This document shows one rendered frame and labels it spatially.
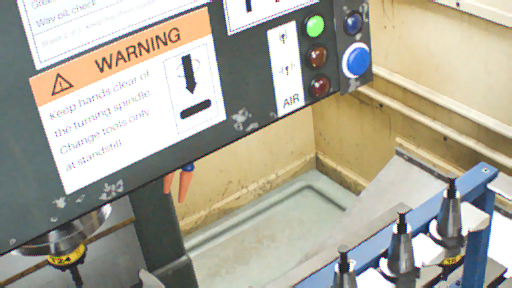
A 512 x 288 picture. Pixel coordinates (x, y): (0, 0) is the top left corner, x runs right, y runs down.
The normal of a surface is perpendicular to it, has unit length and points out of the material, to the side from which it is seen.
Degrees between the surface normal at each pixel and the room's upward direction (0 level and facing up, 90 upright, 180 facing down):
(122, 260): 90
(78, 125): 90
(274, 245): 0
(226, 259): 0
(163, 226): 90
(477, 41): 90
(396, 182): 24
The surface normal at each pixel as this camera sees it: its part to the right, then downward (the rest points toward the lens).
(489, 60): -0.81, 0.40
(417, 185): -0.44, -0.59
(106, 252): 0.57, 0.37
